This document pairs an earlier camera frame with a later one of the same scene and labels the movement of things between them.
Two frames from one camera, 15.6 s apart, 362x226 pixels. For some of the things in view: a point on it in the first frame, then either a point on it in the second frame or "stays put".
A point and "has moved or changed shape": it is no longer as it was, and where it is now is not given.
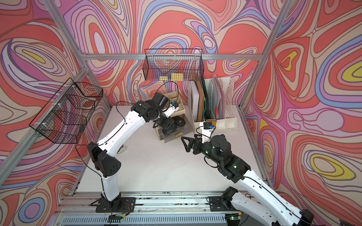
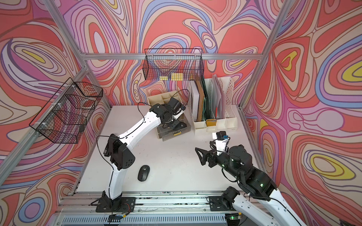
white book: x=195 y=99 stays put
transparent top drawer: x=179 y=131 stays put
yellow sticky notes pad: x=176 y=76 stays put
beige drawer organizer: x=180 y=131 has moved or changed shape
